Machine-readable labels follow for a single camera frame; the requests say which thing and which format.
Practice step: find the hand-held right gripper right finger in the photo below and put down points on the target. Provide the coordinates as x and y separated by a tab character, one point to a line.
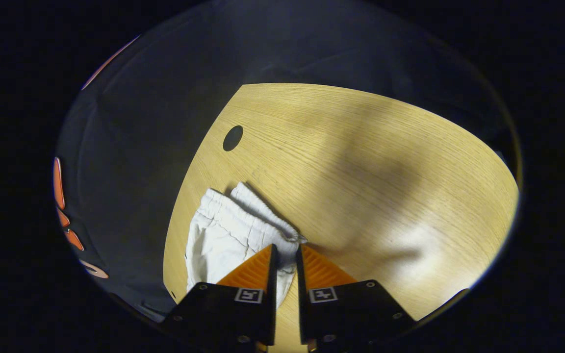
302	279

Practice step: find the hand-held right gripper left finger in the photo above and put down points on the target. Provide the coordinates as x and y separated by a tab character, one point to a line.
271	279

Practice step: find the white jeans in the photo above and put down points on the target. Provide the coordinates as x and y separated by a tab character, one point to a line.
223	235

